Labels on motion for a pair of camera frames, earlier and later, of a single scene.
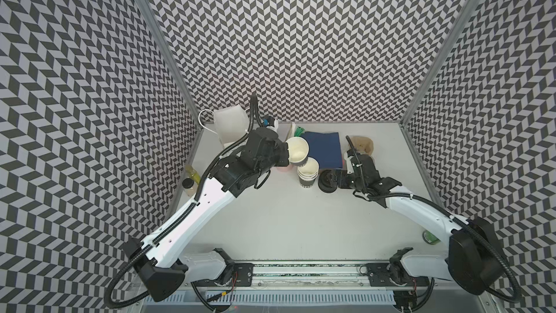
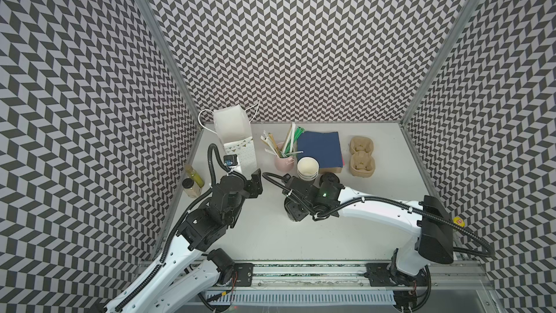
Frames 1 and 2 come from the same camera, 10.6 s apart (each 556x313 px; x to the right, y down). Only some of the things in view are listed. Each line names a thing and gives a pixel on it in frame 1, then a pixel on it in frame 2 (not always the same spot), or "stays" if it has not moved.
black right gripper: x=342 y=183 -> x=292 y=209
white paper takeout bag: x=231 y=122 stays
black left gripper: x=281 y=148 -> x=253 y=185
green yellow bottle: x=192 y=174 stays
